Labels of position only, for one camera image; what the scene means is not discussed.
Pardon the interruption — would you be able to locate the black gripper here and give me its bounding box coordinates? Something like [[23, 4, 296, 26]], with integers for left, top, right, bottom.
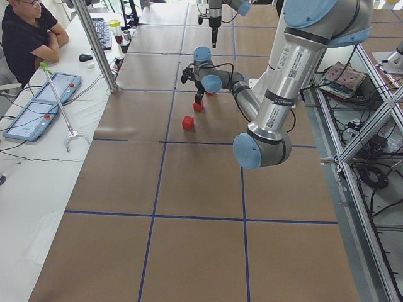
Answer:
[[193, 79, 206, 104], [212, 27, 218, 48]]

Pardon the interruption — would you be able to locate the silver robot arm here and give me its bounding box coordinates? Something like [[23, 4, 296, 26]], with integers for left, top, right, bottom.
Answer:
[[198, 0, 252, 48], [182, 1, 373, 169]]

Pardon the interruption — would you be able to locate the steel cup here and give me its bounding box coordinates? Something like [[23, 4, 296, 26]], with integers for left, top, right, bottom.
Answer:
[[122, 30, 132, 41]]

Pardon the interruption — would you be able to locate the green lid cup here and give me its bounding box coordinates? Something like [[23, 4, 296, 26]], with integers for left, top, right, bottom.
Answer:
[[108, 19, 122, 38]]

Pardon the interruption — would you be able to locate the black keyboard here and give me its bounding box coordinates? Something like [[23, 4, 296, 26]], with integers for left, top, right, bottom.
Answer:
[[91, 18, 111, 50]]

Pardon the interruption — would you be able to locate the black computer mouse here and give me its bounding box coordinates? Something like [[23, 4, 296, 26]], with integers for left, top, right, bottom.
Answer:
[[78, 53, 93, 62]]

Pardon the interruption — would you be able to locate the folded patterned cloth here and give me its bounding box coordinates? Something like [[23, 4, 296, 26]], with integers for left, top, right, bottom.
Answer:
[[319, 62, 366, 99]]

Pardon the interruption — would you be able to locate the reacher grabber stick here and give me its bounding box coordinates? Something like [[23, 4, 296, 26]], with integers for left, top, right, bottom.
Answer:
[[40, 62, 91, 153]]

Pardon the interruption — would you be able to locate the upper teach pendant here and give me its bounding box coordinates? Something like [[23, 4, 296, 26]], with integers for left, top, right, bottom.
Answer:
[[32, 72, 82, 104]]

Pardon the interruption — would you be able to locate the teach pendant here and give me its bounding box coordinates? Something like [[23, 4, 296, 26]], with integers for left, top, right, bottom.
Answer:
[[32, 72, 82, 104], [3, 101, 59, 142]]

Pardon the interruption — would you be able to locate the lower teach pendant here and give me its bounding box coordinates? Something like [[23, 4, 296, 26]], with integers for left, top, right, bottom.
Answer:
[[3, 101, 59, 142]]

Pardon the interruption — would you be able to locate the seated man black shirt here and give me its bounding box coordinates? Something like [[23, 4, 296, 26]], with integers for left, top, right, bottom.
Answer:
[[2, 1, 69, 86]]

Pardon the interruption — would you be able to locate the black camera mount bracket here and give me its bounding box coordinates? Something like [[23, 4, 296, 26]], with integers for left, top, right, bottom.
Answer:
[[181, 66, 195, 84]]

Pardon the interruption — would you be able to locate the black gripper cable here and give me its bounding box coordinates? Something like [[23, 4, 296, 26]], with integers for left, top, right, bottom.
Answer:
[[201, 62, 235, 83]]

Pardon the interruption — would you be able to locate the white pedestal column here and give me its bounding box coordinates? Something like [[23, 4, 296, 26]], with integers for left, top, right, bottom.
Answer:
[[248, 73, 268, 95]]

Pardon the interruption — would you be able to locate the aluminium frame post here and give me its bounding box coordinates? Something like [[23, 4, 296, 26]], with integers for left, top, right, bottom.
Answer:
[[72, 0, 117, 92]]

